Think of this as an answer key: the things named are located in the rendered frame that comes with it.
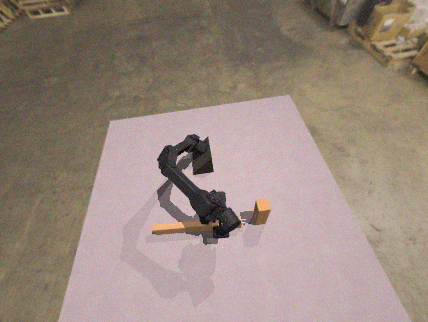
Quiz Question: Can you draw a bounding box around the wooden post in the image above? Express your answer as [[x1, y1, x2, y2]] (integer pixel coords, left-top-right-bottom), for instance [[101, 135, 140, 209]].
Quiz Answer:
[[253, 198, 271, 225]]

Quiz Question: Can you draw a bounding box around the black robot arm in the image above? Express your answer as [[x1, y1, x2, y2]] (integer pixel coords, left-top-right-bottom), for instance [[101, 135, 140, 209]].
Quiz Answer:
[[157, 134, 241, 232]]

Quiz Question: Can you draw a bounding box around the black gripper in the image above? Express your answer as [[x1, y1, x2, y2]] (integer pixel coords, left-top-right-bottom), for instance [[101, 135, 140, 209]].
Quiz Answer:
[[213, 191, 229, 239]]

